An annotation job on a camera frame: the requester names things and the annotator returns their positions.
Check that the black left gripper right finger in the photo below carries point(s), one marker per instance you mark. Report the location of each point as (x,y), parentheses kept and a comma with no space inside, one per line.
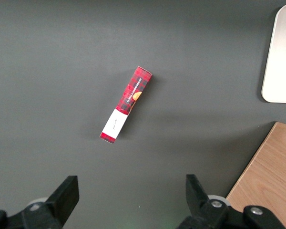
(200,210)

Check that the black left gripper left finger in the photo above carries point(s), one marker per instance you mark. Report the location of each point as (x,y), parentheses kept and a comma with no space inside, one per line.
(59,200)

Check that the beige plastic tray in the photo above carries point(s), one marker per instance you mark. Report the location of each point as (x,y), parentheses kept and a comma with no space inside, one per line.
(282,59)

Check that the wooden two-drawer cabinet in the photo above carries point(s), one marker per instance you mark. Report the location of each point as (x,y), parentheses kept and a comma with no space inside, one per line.
(269,179)

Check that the red tartan shortbread box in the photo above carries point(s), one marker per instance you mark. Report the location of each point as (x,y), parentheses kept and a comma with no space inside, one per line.
(131,95)

